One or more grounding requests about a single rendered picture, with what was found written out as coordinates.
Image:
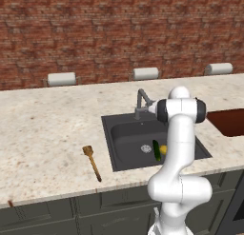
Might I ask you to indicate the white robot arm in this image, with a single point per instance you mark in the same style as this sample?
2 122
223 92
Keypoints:
178 143

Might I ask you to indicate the grey sink faucet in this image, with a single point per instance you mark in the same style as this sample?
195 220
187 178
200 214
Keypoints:
142 103

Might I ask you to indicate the dark grey sink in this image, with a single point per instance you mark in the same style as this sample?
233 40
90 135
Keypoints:
133 140

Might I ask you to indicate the reddish brown tray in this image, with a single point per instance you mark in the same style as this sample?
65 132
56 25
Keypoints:
229 122

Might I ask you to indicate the green cucumber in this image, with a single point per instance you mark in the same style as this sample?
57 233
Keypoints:
156 150

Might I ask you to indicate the yellow lemon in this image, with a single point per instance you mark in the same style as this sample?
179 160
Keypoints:
163 149

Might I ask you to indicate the wooden spatula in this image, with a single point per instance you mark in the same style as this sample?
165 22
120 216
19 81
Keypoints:
92 161

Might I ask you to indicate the dark grey cupboard door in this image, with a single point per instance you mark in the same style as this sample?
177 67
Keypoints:
212 202
117 210
35 218

